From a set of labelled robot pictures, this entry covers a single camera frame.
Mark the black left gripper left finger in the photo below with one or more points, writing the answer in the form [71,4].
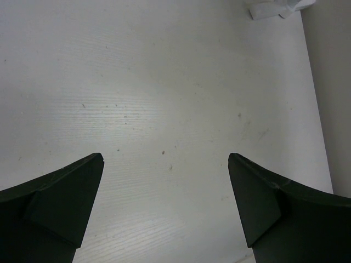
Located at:
[45,219]

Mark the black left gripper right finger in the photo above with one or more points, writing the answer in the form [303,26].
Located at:
[285,221]

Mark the white right rack stand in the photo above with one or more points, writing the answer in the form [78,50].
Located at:
[284,8]

